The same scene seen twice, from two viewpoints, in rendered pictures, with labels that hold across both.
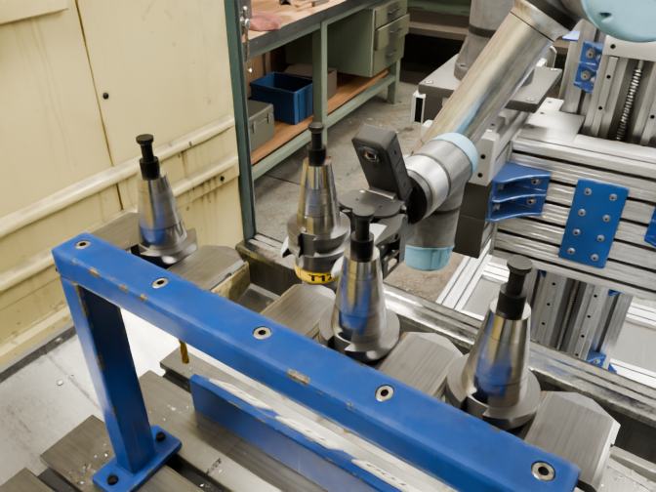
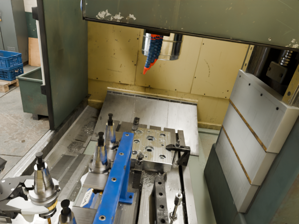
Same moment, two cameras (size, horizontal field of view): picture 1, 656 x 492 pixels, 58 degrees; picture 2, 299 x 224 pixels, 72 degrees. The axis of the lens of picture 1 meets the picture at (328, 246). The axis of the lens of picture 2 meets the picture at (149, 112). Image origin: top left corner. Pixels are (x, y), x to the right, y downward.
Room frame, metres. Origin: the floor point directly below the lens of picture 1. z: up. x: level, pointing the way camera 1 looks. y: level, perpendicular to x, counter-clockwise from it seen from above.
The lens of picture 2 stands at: (0.51, 0.42, 1.64)
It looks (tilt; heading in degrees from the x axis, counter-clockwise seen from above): 27 degrees down; 236
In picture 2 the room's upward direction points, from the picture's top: 8 degrees clockwise
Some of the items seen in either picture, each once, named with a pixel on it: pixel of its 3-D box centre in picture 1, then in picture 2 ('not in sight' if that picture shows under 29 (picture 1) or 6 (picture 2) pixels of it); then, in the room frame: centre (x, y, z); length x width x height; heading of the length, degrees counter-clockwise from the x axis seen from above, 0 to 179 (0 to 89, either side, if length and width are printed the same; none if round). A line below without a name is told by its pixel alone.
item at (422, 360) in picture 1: (421, 363); (104, 154); (0.32, -0.07, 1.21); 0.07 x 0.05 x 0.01; 146
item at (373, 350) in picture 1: (358, 335); (99, 166); (0.35, -0.02, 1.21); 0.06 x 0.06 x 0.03
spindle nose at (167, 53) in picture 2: not in sight; (162, 40); (0.02, -0.28, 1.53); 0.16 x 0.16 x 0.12
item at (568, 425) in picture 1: (569, 430); (112, 135); (0.26, -0.16, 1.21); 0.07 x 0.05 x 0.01; 146
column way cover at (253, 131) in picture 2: not in sight; (242, 135); (-0.35, -0.03, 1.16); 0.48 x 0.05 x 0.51; 56
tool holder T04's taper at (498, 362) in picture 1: (501, 347); (109, 132); (0.29, -0.12, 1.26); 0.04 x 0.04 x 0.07
